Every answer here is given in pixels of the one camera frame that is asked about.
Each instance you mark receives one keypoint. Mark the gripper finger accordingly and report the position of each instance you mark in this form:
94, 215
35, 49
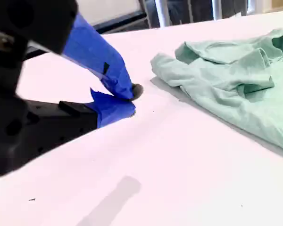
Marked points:
101, 56
113, 110

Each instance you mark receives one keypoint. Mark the pale green T-shirt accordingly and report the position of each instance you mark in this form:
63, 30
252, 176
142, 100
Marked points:
226, 94

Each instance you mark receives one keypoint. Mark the dark horizontal bar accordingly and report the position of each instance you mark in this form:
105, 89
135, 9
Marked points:
122, 23

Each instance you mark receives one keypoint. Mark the white stand pole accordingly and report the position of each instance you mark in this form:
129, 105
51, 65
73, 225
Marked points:
217, 9
161, 13

